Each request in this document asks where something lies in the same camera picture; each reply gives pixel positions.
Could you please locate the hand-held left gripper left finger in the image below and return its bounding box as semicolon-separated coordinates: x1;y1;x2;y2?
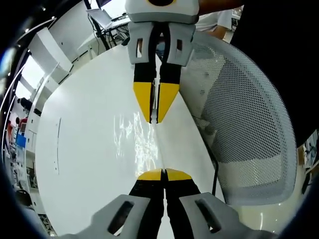
59;168;166;239

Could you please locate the person's dark clothing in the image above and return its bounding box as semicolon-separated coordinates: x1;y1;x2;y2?
230;0;319;150

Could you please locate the open laptop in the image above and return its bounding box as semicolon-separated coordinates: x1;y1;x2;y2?
86;8;130;28

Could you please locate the clear food packaging bag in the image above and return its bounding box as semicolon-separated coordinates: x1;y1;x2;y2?
113;111;166;175

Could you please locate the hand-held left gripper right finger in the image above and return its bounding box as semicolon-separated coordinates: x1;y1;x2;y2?
165;168;277;239

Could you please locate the black cable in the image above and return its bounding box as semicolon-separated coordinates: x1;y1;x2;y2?
206;146;219;197

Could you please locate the black monitor stand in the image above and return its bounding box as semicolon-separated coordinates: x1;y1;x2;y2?
87;12;112;52

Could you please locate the white mesh office chair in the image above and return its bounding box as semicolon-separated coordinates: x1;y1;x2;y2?
184;32;299;206

